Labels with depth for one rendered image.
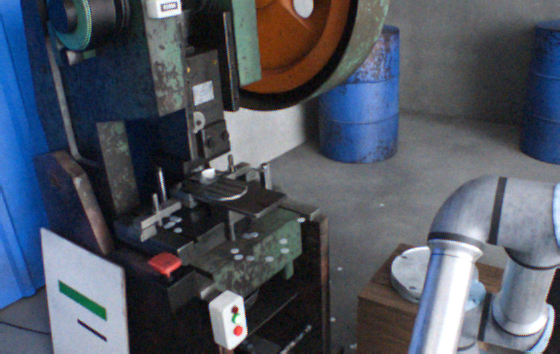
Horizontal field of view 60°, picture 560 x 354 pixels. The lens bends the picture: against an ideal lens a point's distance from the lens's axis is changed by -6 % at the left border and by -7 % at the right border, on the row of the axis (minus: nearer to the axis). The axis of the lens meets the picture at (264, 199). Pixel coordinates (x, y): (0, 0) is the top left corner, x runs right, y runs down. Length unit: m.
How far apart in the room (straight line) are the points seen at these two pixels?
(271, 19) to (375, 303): 0.97
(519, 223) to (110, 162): 1.14
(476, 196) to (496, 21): 3.62
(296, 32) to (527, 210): 1.00
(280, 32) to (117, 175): 0.67
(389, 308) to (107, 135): 1.03
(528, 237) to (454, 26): 3.75
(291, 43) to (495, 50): 2.99
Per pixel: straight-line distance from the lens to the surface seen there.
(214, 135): 1.43
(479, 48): 4.50
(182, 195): 1.52
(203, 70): 1.41
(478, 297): 1.22
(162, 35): 1.26
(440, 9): 4.56
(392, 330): 1.76
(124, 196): 1.63
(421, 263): 1.82
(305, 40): 1.62
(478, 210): 0.86
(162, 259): 1.24
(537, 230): 0.86
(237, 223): 1.48
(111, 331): 1.75
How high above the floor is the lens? 1.41
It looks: 26 degrees down
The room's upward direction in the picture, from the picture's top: 5 degrees counter-clockwise
